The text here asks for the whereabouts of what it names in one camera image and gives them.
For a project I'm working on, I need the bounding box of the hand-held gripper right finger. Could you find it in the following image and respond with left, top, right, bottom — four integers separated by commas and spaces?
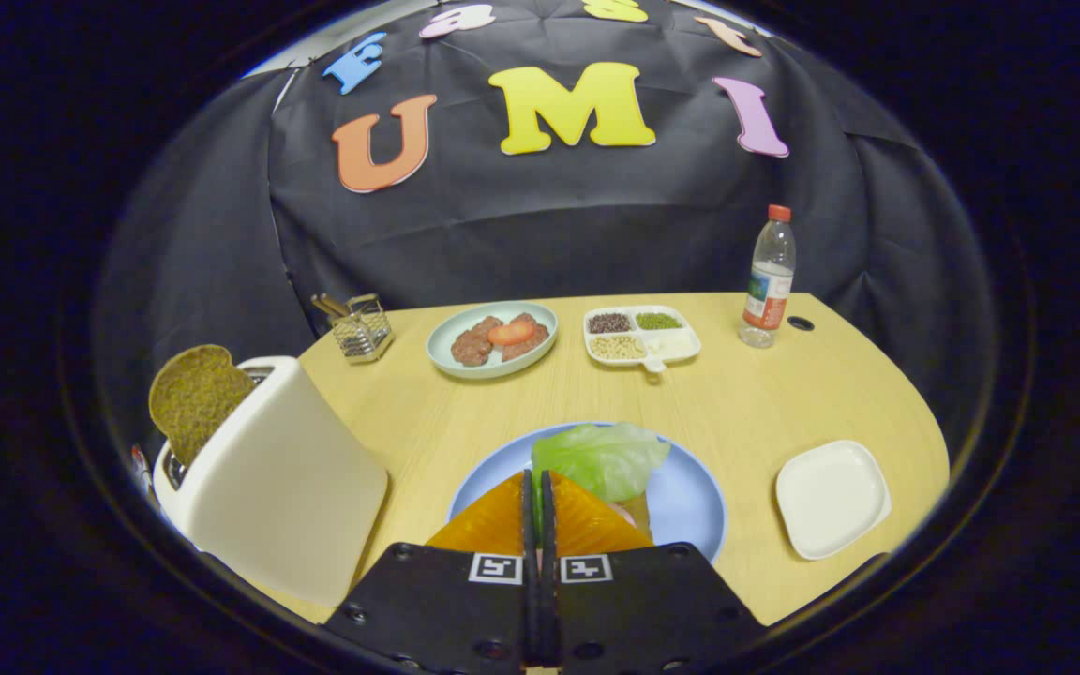
540, 469, 768, 675

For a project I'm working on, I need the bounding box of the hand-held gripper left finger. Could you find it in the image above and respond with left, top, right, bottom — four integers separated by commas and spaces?
322, 469, 539, 675

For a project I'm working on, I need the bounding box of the green lettuce leaf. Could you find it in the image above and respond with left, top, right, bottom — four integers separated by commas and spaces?
531, 422, 671, 540

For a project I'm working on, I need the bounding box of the small white square plate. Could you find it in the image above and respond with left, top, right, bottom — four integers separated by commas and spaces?
775, 440, 893, 562

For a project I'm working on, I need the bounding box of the brown bread slice with ham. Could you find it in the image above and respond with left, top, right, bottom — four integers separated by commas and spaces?
617, 492, 656, 547

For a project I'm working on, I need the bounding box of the white divided seed tray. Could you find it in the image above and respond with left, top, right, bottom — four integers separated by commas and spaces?
583, 305, 702, 374

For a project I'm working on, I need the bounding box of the clear plastic water bottle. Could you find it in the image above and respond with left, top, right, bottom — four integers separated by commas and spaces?
739, 204, 797, 350

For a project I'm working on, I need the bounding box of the brown meat patty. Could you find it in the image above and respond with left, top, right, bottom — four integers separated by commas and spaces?
451, 316, 504, 368
501, 312, 551, 363

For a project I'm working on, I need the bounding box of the brown toast bread slice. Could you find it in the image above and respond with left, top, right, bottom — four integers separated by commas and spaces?
148, 344, 257, 468

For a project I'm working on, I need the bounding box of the metal mesh utensil holder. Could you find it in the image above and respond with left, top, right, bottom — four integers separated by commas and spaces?
326, 292, 395, 365

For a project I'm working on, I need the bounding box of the black backdrop cloth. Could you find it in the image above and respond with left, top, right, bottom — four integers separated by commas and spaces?
95, 0, 996, 451

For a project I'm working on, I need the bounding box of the white toaster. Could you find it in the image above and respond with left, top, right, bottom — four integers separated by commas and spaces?
153, 354, 391, 608

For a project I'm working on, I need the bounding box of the pale green plate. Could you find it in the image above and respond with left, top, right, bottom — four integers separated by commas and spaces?
427, 301, 560, 380

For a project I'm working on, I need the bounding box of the blue plate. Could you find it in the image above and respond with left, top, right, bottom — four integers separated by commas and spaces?
447, 422, 728, 563

